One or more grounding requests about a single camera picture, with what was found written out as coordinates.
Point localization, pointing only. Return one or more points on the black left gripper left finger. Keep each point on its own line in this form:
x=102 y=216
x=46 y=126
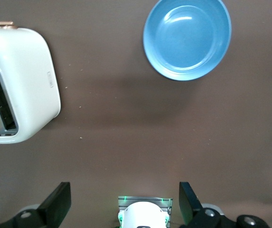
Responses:
x=45 y=216

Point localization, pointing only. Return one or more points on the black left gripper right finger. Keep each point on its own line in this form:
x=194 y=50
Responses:
x=197 y=219

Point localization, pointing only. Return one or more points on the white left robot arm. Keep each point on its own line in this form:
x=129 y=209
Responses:
x=143 y=213

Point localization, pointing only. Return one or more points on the blue plate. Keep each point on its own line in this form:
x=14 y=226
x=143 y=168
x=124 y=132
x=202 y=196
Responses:
x=186 y=39

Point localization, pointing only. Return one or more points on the brown table cloth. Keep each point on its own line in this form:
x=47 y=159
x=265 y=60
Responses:
x=135 y=142

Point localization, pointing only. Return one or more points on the white toaster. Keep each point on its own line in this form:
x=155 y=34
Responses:
x=26 y=78

